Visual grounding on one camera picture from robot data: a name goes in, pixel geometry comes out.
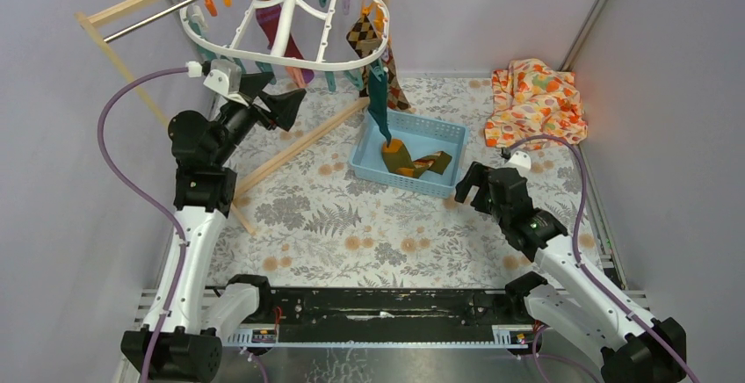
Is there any white plastic clip hanger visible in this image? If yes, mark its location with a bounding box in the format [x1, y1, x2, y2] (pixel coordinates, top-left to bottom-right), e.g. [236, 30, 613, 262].
[178, 0, 390, 72]

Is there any dark teal sock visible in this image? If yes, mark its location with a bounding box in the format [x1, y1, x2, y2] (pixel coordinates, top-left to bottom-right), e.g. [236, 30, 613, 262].
[367, 61, 392, 143]

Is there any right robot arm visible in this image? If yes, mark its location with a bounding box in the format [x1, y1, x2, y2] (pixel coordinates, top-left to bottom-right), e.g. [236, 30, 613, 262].
[454, 162, 688, 382]

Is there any maroon purple striped sock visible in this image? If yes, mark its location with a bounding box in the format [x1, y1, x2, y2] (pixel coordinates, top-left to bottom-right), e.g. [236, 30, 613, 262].
[255, 0, 315, 86]

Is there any light blue plastic basket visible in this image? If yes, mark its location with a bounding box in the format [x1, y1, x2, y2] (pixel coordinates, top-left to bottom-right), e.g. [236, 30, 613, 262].
[349, 111, 469, 199]

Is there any olive orange sock in basket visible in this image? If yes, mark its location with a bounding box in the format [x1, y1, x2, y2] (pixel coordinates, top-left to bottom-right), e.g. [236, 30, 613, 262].
[380, 139, 452, 179]

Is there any orange floral cloth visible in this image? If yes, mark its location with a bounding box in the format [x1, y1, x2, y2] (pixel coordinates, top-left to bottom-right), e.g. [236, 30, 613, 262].
[484, 58, 589, 148]

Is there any argyle brown sock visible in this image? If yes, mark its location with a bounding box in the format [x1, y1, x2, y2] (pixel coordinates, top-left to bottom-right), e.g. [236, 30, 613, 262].
[345, 14, 384, 59]

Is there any metal rack rod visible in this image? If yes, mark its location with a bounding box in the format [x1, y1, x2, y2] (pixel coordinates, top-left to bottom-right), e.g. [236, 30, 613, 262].
[103, 0, 275, 45]

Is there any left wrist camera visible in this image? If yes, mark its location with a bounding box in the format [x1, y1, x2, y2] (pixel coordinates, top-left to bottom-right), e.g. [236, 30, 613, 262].
[185, 59, 247, 105]

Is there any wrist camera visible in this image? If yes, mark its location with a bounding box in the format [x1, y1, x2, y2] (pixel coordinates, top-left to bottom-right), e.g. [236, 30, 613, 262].
[501, 148, 532, 171]
[185, 59, 247, 105]

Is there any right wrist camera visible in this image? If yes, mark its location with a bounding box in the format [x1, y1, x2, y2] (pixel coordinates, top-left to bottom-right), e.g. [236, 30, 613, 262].
[501, 148, 532, 171]

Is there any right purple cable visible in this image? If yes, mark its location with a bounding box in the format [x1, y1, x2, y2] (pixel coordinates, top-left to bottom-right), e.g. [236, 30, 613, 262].
[500, 134, 699, 383]

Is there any purple cable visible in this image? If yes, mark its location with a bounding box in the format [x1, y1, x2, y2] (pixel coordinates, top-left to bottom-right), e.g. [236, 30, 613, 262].
[96, 66, 193, 383]
[500, 134, 699, 383]

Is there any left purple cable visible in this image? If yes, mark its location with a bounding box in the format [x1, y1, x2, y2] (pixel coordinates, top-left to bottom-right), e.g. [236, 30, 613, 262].
[96, 66, 193, 383]

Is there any wooden drying rack frame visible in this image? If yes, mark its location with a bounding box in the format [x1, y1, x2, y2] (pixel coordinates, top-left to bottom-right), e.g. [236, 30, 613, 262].
[76, 0, 388, 230]

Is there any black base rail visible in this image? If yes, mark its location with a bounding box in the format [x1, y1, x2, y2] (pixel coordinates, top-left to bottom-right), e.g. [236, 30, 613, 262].
[224, 287, 536, 350]

